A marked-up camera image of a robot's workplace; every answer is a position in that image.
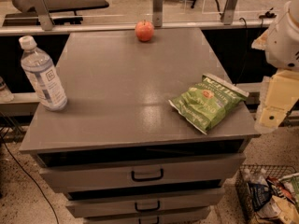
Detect right metal bracket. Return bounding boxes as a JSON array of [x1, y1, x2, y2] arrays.
[[221, 0, 238, 25]]

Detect bottom grey drawer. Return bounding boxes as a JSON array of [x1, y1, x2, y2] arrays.
[[83, 206, 210, 224]]

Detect green jalapeno chip bag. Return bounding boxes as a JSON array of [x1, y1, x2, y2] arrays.
[[169, 73, 249, 134]]

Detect grey drawer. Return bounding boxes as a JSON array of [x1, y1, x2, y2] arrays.
[[66, 188, 224, 219], [83, 206, 210, 224], [40, 153, 245, 193]]

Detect dark bench table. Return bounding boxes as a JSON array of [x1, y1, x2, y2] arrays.
[[3, 0, 109, 27]]

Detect top grey drawer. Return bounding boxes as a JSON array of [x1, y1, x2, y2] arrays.
[[40, 153, 245, 193]]

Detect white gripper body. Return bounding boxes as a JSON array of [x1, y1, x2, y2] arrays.
[[265, 2, 299, 70]]

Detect clear plastic water bottle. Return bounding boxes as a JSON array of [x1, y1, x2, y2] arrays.
[[19, 35, 67, 111]]

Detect water bottle in basket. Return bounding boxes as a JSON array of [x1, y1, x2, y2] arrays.
[[242, 168, 267, 186]]

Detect middle metal bracket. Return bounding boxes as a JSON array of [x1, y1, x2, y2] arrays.
[[152, 0, 163, 27]]

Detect snack bags in basket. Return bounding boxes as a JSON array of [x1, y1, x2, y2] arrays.
[[248, 173, 299, 224]]

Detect left metal bracket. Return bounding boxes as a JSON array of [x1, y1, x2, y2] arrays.
[[32, 0, 54, 31]]

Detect grey drawer cabinet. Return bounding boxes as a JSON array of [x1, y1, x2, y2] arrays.
[[19, 27, 262, 224]]

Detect metal bracket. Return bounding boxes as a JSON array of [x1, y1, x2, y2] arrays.
[[221, 0, 238, 25], [32, 0, 54, 31], [152, 0, 163, 27]]

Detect middle grey drawer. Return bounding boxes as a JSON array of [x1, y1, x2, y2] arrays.
[[66, 188, 224, 219]]

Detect red apple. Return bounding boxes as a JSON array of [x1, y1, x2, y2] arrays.
[[135, 21, 154, 42]]

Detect wire basket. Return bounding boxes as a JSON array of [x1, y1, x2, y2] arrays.
[[235, 164, 296, 224]]

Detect black floor cable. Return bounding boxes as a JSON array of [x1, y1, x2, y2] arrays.
[[0, 133, 60, 224]]

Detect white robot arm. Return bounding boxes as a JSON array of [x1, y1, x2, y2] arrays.
[[251, 0, 299, 133]]

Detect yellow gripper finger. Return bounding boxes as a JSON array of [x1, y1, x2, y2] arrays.
[[254, 69, 299, 133], [251, 30, 268, 50]]

